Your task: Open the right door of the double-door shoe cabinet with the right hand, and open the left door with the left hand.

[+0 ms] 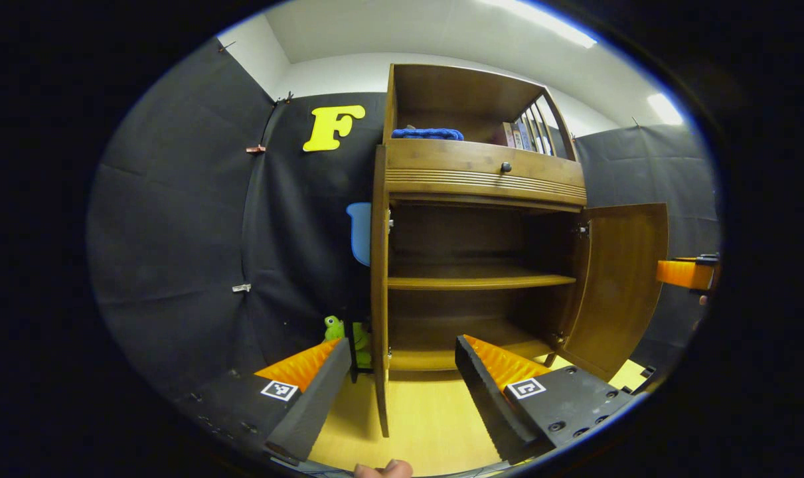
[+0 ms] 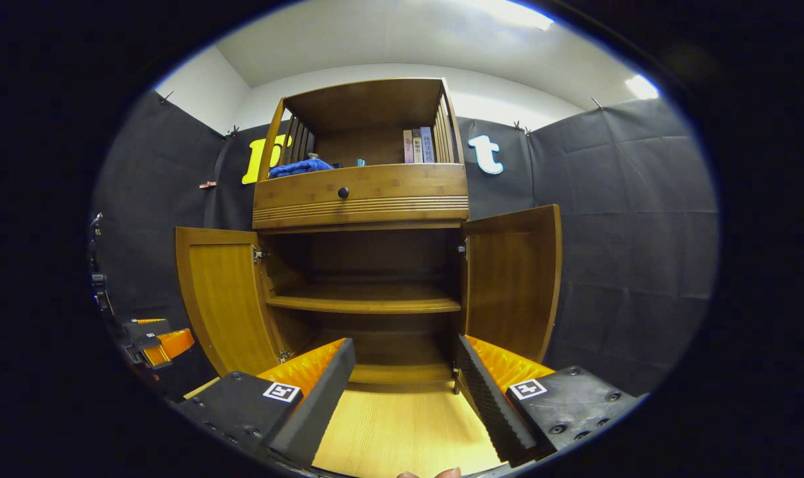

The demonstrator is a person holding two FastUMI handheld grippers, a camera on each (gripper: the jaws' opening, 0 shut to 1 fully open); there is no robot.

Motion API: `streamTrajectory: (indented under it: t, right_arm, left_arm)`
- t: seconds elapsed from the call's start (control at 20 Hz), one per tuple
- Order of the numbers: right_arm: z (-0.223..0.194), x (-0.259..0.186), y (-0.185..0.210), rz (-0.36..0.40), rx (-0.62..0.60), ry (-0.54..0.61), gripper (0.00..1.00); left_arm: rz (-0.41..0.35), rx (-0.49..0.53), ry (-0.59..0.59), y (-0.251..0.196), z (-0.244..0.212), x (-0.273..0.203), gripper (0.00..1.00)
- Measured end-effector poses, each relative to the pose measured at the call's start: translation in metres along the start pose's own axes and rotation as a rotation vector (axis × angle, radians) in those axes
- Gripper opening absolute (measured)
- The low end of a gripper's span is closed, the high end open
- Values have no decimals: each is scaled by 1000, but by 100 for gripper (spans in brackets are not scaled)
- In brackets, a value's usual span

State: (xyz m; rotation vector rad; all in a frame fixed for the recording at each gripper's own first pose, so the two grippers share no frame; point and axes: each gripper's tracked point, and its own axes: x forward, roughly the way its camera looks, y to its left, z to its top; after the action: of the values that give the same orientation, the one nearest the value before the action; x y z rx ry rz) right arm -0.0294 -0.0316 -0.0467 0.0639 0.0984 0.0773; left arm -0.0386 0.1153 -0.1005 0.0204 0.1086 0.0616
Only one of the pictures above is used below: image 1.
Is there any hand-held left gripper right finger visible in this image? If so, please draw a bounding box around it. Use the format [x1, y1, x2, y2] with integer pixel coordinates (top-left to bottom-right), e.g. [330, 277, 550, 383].
[455, 334, 641, 465]

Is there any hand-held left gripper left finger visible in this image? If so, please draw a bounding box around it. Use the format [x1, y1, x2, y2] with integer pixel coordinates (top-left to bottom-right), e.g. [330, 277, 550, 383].
[176, 337, 353, 465]

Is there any wooden cabinet door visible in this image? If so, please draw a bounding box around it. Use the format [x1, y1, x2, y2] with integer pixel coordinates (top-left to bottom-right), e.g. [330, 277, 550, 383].
[345, 145, 392, 438]
[561, 202, 669, 382]

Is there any wooden double-door shoe cabinet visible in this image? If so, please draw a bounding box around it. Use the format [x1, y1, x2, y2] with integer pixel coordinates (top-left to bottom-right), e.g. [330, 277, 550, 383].
[370, 63, 588, 372]

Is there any green frog toy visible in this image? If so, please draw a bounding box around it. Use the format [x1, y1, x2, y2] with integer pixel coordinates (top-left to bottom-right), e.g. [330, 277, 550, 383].
[323, 315, 374, 368]

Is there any small ceiling light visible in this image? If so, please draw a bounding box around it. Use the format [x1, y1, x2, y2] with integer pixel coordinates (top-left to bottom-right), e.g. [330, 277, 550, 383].
[647, 93, 684, 125]

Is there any black backdrop cloth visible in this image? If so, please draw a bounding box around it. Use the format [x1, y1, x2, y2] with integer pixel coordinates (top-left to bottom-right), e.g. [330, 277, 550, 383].
[86, 37, 721, 399]

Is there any wooden drawer with black knob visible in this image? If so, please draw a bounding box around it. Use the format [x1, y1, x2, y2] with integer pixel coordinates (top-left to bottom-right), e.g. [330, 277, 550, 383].
[385, 139, 587, 200]

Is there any blue folded towel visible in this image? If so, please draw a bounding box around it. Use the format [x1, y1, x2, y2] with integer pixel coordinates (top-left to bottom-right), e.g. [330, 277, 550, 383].
[391, 127, 464, 141]

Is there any long ceiling light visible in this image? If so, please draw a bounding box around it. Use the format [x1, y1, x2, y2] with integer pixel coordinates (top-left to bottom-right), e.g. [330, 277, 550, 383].
[481, 0, 598, 48]

